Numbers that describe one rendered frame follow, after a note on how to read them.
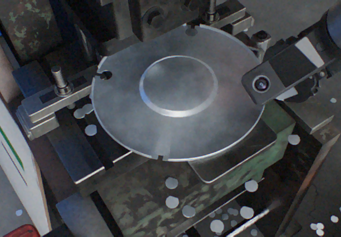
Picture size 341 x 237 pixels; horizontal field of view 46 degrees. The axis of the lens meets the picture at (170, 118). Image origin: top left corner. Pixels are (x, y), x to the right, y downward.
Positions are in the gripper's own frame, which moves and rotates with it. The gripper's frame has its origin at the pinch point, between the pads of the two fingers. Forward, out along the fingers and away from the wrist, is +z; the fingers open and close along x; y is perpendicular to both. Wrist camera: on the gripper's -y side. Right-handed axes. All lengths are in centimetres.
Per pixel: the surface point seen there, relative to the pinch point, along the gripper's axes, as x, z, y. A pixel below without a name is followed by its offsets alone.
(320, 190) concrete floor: -38, 70, 38
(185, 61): 11.6, 6.1, -6.0
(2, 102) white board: 30, 37, -36
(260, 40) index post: 7.7, 3.7, 7.0
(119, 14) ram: 19.1, -6.7, -15.9
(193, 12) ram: 14.8, -5.7, -5.8
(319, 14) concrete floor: 19, 96, 103
